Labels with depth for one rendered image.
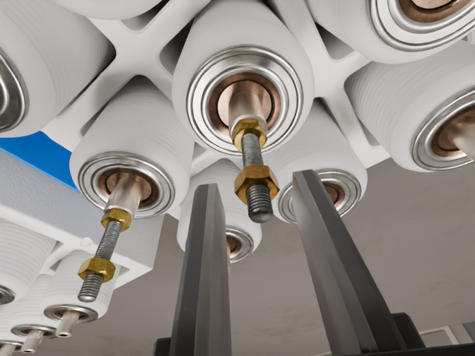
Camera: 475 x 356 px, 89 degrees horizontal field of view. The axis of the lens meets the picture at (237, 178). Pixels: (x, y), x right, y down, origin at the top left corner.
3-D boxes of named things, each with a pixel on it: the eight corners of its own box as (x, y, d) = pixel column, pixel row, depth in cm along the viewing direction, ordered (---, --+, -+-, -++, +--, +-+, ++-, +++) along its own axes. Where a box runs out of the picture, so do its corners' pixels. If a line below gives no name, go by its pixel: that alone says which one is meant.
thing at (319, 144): (283, 145, 40) (314, 239, 27) (236, 116, 36) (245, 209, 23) (328, 99, 35) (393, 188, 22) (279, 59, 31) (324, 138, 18)
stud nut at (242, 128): (232, 146, 14) (232, 155, 14) (230, 120, 13) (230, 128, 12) (265, 144, 14) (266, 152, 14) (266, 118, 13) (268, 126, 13)
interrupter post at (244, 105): (232, 125, 17) (233, 154, 15) (221, 93, 15) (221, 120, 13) (265, 116, 17) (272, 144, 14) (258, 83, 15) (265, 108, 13)
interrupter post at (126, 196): (127, 170, 19) (114, 200, 17) (151, 186, 21) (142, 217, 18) (109, 184, 20) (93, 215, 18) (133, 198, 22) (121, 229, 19)
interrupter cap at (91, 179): (119, 131, 17) (116, 136, 16) (194, 189, 21) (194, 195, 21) (61, 180, 20) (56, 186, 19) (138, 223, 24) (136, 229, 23)
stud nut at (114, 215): (116, 205, 17) (112, 214, 17) (136, 216, 18) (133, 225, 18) (100, 216, 18) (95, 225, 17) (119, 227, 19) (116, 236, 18)
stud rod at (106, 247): (123, 194, 19) (83, 294, 13) (133, 200, 19) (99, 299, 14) (114, 199, 19) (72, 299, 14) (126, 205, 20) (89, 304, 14)
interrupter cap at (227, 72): (209, 161, 19) (208, 167, 19) (165, 64, 14) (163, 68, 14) (305, 138, 18) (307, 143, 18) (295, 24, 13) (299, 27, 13)
